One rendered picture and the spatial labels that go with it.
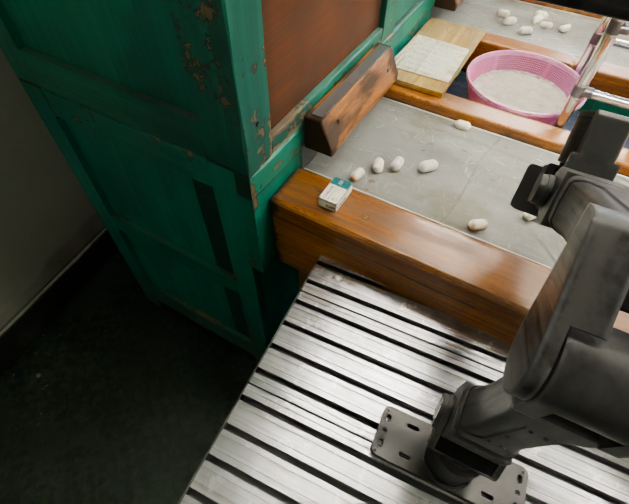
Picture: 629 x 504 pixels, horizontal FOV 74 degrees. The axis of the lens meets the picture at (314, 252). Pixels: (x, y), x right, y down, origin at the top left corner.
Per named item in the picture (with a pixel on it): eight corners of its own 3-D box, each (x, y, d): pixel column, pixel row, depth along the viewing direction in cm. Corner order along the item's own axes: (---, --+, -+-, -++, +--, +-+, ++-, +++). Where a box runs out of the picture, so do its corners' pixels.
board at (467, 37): (441, 98, 92) (442, 93, 91) (378, 78, 96) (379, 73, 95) (484, 35, 109) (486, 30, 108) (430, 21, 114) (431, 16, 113)
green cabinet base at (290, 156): (278, 377, 132) (249, 180, 65) (147, 300, 148) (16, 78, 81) (431, 140, 204) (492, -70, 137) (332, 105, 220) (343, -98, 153)
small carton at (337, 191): (335, 212, 71) (336, 204, 70) (317, 205, 72) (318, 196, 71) (351, 191, 74) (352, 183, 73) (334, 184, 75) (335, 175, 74)
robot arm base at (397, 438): (394, 387, 55) (375, 438, 51) (554, 458, 50) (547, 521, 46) (385, 406, 61) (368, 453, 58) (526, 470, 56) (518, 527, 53)
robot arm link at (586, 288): (549, 157, 46) (613, 228, 20) (638, 184, 44) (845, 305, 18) (502, 254, 52) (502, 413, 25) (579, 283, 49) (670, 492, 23)
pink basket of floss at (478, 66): (590, 142, 98) (614, 106, 90) (484, 157, 94) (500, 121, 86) (531, 80, 113) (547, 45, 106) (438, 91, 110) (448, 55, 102)
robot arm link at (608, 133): (559, 110, 52) (583, 91, 41) (634, 131, 50) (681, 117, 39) (518, 198, 55) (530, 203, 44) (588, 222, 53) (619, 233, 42)
